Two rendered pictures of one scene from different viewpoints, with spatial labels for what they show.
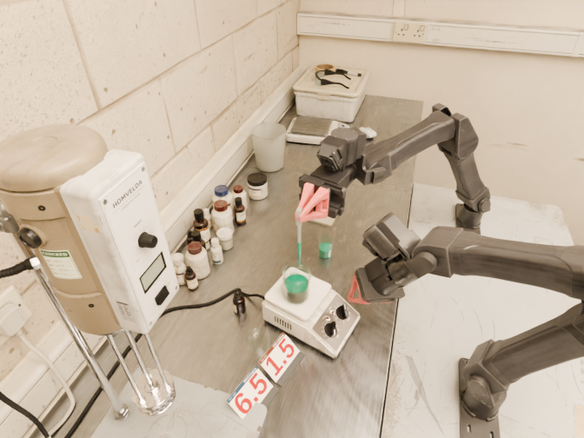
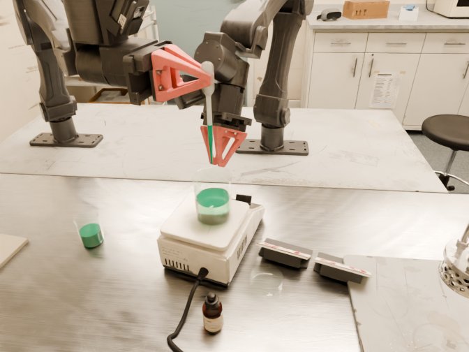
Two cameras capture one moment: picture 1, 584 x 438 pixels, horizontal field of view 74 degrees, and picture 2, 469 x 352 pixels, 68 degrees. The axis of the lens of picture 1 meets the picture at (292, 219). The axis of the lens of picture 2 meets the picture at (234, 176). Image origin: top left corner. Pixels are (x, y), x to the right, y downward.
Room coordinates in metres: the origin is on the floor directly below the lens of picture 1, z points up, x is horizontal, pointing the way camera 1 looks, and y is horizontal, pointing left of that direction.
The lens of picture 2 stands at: (0.64, 0.44, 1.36)
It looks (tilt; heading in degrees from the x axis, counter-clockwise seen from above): 33 degrees down; 259
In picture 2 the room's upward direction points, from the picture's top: 1 degrees counter-clockwise
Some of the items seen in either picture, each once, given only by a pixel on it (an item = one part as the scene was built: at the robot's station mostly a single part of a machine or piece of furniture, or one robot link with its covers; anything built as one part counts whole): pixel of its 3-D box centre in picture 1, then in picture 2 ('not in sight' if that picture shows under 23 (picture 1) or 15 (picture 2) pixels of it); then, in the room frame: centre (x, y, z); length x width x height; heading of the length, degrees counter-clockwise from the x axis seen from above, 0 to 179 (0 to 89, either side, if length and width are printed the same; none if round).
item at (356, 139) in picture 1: (355, 155); (88, 32); (0.74, -0.14, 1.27); 0.12 x 0.09 x 0.12; 115
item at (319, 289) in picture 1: (298, 292); (206, 218); (0.60, -0.02, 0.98); 0.12 x 0.12 x 0.01; 57
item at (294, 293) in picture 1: (297, 284); (213, 198); (0.58, -0.01, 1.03); 0.07 x 0.06 x 0.08; 56
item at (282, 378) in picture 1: (282, 358); (285, 247); (0.47, 0.02, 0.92); 0.09 x 0.06 x 0.04; 145
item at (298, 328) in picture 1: (307, 308); (213, 228); (0.58, -0.04, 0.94); 0.22 x 0.13 x 0.08; 57
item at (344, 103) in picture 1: (333, 91); not in sight; (1.88, -0.20, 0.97); 0.37 x 0.31 x 0.14; 162
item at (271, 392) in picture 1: (253, 395); (343, 263); (0.38, 0.08, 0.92); 0.09 x 0.06 x 0.04; 145
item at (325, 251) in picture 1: (325, 247); (89, 229); (0.81, -0.10, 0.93); 0.04 x 0.04 x 0.06
